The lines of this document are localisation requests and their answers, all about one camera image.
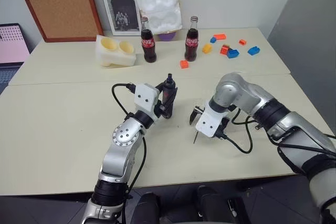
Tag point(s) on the small blue toy block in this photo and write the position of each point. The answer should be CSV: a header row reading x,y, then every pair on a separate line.
x,y
213,40

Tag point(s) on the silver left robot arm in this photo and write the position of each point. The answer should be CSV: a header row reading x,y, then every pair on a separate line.
x,y
123,134

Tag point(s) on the cork board with wooden frame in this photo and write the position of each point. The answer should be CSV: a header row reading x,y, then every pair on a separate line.
x,y
60,3

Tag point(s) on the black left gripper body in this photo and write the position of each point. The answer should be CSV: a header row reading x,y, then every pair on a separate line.
x,y
165,110

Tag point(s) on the long orange toy block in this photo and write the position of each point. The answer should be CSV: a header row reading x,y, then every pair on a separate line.
x,y
220,36

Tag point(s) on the glass cola bottle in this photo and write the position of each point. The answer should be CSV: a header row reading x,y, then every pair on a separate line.
x,y
148,48
191,48

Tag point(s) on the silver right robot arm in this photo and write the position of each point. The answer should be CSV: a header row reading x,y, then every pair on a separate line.
x,y
236,87

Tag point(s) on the small orange toy block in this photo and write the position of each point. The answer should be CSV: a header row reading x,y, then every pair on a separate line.
x,y
242,42

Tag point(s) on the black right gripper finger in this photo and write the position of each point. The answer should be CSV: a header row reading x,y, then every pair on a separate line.
x,y
194,113

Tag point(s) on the white foam packaging tray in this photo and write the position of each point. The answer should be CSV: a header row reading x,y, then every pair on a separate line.
x,y
160,1

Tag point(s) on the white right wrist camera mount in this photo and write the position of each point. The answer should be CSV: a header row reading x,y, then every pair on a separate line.
x,y
207,124

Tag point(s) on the yellow toy block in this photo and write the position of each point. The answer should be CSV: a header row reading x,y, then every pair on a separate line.
x,y
207,48

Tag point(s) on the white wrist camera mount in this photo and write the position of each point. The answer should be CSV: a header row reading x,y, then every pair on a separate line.
x,y
144,98
207,124

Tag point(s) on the pink patterned box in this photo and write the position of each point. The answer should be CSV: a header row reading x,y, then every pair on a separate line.
x,y
11,45

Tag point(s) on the purple bowl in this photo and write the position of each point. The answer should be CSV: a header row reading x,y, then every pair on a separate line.
x,y
166,36

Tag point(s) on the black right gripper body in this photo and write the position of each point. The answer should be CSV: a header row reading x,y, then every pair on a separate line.
x,y
224,125

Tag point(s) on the white foam cup holder block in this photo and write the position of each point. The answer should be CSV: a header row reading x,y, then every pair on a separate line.
x,y
115,57

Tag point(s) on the orange ribbed toy block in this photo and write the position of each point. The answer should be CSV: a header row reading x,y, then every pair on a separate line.
x,y
224,49

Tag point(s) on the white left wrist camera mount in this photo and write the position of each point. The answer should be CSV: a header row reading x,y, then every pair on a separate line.
x,y
144,98

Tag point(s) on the thin metal screwdriver bit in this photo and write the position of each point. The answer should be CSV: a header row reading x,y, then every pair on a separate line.
x,y
194,137

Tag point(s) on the graphic design poster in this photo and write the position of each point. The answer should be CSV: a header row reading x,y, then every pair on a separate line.
x,y
115,11

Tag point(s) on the dark rounded shape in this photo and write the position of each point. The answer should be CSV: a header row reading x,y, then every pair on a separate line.
x,y
145,208
215,205

